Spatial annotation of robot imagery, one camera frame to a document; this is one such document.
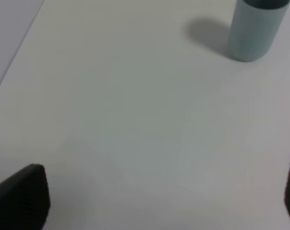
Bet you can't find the teal plastic cup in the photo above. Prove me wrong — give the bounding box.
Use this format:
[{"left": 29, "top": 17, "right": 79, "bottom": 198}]
[{"left": 228, "top": 0, "right": 290, "bottom": 62}]

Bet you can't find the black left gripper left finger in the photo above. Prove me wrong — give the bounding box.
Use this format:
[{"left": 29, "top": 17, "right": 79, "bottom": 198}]
[{"left": 0, "top": 164, "right": 51, "bottom": 230}]

